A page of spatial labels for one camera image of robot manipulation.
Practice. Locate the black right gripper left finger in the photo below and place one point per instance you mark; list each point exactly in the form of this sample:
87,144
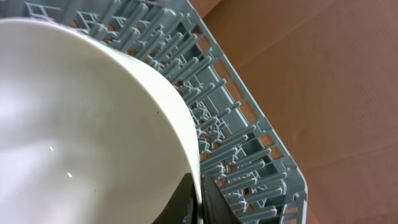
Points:
182,206

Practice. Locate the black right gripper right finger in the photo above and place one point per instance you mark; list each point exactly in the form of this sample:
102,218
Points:
215,208

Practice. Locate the white small bowl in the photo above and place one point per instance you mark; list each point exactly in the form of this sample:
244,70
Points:
88,134

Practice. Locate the grey dishwasher rack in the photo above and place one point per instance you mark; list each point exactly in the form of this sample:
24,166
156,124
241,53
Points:
242,151

